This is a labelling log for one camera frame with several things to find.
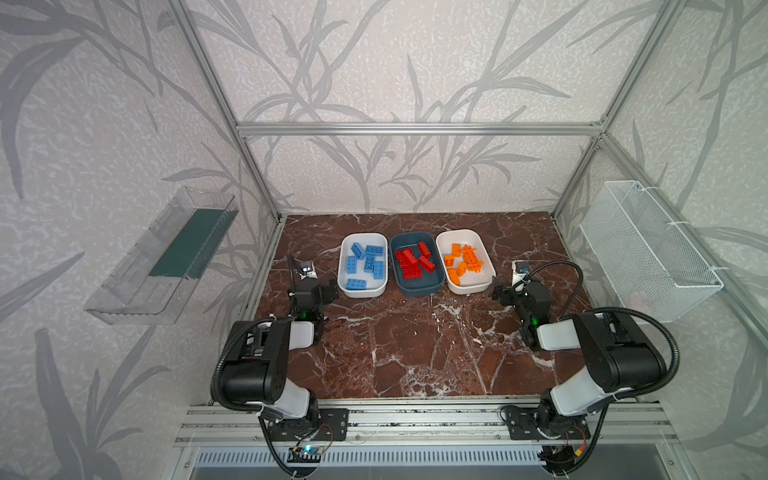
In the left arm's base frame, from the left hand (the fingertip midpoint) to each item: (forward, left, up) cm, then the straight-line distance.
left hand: (318, 270), depth 94 cm
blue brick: (+13, -10, -6) cm, 17 cm away
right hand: (+1, -62, +1) cm, 62 cm away
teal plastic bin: (-1, -36, -5) cm, 37 cm away
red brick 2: (+6, -36, -5) cm, 37 cm away
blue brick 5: (-1, -11, -7) cm, 13 cm away
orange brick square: (+7, -43, -4) cm, 44 cm away
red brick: (+14, -34, -7) cm, 38 cm away
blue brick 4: (+4, -18, -6) cm, 20 cm away
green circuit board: (-47, -4, -9) cm, 48 cm away
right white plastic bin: (0, -50, -6) cm, 50 cm away
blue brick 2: (+13, -16, -7) cm, 22 cm away
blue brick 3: (+8, -15, -7) cm, 18 cm away
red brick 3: (+10, -29, -5) cm, 31 cm away
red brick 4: (+3, -30, -6) cm, 31 cm away
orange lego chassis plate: (+8, -50, -4) cm, 51 cm away
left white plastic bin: (+6, -13, -8) cm, 16 cm away
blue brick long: (+7, -9, -7) cm, 13 cm away
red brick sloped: (+7, -27, -4) cm, 28 cm away
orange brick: (+14, -47, -6) cm, 49 cm away
